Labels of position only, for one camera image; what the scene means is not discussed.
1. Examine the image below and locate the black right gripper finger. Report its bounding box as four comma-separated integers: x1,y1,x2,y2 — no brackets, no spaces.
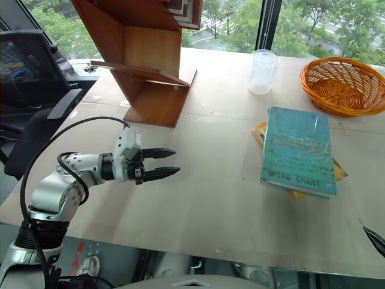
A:
362,225,385,258

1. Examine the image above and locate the teal Mira Grant book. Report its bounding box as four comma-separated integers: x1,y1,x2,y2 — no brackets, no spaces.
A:
259,107,338,200

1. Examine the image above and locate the short black arm cable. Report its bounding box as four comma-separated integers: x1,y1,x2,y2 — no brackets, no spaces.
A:
57,152,90,206

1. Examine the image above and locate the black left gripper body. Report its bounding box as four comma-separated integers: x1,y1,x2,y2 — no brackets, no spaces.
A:
127,146,145,185

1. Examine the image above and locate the yellow book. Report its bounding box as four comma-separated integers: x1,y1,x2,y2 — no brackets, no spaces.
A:
251,121,349,202

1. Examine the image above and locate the white sneaker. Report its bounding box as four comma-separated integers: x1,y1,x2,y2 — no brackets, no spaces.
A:
76,255,101,277

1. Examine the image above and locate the orange wicker basket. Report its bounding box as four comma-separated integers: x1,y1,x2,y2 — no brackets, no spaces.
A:
299,57,385,118

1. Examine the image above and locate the black window frame post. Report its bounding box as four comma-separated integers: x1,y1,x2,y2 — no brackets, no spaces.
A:
256,0,283,57

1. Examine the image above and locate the black side desk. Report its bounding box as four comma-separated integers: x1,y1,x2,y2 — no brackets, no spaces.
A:
64,58,102,82

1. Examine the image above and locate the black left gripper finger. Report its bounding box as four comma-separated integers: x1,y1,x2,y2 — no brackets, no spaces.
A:
141,148,177,160
141,166,181,183

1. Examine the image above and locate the black office chair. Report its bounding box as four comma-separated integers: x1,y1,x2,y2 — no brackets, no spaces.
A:
0,29,82,181

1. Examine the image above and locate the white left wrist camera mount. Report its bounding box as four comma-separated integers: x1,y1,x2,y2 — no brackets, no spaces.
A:
112,128,143,183

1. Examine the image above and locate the clear plastic cup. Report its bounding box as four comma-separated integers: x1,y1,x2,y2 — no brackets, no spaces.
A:
248,49,280,95

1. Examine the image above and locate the wooden book stand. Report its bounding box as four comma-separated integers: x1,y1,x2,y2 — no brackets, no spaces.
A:
70,0,201,129

